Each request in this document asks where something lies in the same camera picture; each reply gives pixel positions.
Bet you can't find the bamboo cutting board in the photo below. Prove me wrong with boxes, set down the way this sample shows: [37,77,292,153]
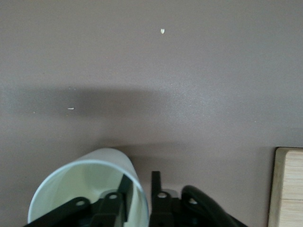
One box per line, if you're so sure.
[268,146,303,227]

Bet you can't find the white plastic cup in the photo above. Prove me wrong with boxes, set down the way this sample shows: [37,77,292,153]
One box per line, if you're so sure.
[27,148,150,227]

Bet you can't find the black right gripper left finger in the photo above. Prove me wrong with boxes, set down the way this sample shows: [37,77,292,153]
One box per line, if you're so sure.
[23,174,134,227]

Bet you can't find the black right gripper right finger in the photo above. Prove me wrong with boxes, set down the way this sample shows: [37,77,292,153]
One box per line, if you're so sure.
[150,171,249,227]

